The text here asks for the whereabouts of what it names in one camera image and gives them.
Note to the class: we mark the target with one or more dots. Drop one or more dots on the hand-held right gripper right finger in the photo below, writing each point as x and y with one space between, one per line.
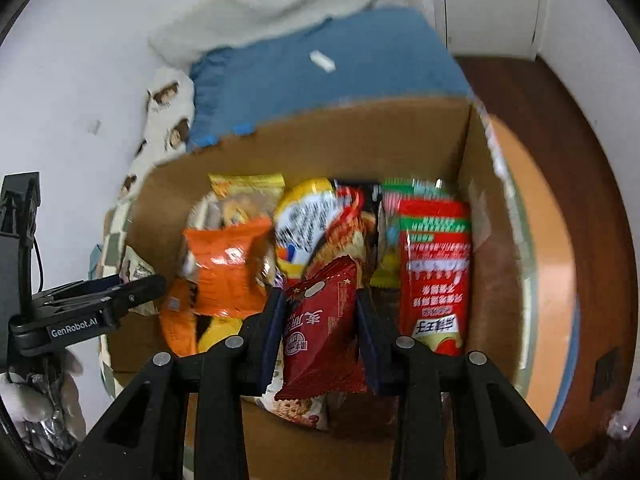
367 340

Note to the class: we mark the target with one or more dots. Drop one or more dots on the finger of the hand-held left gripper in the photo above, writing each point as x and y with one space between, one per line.
135 292
75 290

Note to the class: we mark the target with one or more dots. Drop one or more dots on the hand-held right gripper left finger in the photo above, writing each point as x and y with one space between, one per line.
276 340

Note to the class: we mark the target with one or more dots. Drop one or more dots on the dark red snack packet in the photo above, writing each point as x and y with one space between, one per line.
320 330

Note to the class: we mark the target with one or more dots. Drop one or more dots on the brown cardboard box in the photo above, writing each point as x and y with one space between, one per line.
350 145

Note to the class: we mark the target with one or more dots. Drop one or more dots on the person's left hand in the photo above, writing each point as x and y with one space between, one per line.
20 400

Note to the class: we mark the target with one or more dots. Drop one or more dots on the green white checkered cloth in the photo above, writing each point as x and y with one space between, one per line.
112 240

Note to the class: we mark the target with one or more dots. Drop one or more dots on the bright yellow packet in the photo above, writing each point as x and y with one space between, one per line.
215 332

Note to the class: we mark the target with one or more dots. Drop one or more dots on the yellow green small packet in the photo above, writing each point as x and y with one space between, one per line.
385 272

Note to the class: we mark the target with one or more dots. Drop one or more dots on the white cereal snack packet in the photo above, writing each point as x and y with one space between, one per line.
300 410

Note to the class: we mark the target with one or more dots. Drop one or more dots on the red black noodle packet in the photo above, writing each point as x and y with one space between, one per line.
350 230

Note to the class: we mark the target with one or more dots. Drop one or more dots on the yellow white snack packet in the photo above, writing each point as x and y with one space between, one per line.
300 220

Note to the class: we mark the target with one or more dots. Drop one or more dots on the bear print cloth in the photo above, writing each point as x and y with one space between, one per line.
165 125

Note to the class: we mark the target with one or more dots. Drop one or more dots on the round orange table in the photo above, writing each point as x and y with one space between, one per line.
545 260

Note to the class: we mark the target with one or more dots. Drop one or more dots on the small black object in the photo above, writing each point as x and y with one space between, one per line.
606 375

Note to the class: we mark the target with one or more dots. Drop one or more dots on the blue cushion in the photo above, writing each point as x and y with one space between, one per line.
375 60

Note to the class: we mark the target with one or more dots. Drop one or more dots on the small white tag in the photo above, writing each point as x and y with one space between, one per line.
322 61

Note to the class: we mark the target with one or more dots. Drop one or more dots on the white fluffy blanket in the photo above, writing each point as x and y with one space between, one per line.
275 5

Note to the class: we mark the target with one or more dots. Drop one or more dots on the white cabinet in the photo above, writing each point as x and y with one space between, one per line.
490 5

